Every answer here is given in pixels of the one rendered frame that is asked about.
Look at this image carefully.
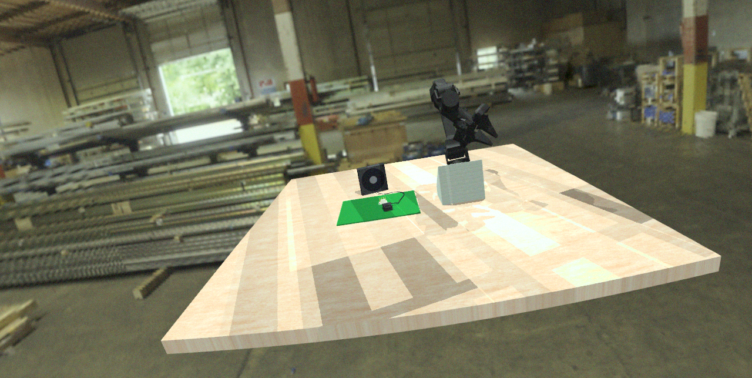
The green circuit board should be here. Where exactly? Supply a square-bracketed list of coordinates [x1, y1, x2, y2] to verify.
[336, 190, 421, 226]

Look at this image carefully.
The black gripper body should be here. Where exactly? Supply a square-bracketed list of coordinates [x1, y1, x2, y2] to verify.
[452, 103, 490, 148]

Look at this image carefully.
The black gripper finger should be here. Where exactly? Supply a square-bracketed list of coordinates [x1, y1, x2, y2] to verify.
[468, 130, 493, 146]
[476, 115, 498, 138]

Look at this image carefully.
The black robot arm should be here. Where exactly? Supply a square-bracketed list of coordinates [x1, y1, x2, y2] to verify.
[429, 78, 472, 165]

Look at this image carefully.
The black connector plug with cable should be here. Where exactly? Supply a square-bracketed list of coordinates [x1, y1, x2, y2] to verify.
[380, 192, 394, 212]

